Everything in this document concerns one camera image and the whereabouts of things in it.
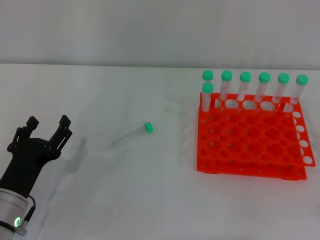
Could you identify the clear test tube green cap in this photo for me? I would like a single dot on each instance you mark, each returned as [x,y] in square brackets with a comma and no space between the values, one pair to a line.
[245,76]
[208,88]
[283,78]
[226,75]
[302,79]
[207,75]
[264,77]

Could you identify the orange test tube rack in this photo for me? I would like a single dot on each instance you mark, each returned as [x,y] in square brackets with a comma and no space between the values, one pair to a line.
[250,140]

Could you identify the clear graduated tube green cap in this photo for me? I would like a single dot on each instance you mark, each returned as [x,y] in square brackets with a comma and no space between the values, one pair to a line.
[130,136]

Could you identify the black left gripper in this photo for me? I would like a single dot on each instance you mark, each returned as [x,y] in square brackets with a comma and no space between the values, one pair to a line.
[27,160]

